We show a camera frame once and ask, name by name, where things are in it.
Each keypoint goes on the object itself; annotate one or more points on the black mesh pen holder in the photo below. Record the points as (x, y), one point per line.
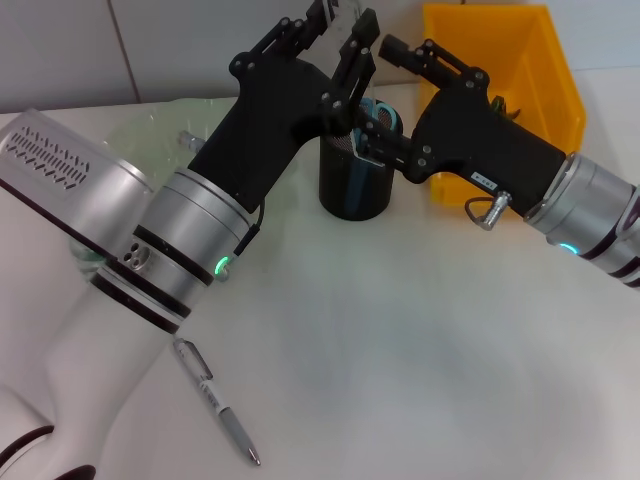
(340, 190)

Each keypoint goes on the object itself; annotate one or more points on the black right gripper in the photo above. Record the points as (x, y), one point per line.
(480, 140)

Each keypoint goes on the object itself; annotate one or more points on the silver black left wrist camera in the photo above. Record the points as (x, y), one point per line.
(60, 175)

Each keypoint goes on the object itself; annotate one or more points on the pale green glass fruit plate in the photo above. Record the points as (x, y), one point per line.
(165, 125)

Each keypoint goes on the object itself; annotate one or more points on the green plastic wrapper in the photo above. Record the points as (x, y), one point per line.
(507, 107)

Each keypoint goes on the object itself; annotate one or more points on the clear grey ballpoint pen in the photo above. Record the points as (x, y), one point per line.
(232, 425)

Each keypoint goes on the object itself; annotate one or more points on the blue scissors with sheath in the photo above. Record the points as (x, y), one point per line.
(385, 112)

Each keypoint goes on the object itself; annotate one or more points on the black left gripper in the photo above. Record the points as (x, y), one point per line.
(265, 125)

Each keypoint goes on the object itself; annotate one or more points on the yellow plastic storage bin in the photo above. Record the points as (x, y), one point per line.
(540, 60)

